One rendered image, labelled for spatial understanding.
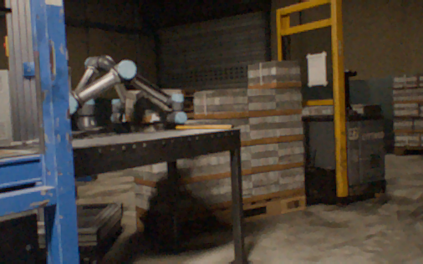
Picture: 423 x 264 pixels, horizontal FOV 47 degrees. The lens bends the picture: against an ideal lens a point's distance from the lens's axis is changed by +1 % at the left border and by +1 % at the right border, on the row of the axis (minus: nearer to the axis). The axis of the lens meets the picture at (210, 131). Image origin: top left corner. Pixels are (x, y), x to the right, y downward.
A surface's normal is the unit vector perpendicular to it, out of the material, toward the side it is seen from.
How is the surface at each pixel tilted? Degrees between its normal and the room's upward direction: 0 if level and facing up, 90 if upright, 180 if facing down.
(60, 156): 90
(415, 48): 90
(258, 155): 90
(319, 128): 90
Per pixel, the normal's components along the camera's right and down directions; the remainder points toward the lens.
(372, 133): 0.55, 0.02
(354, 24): -0.59, 0.07
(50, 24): 0.80, 0.00
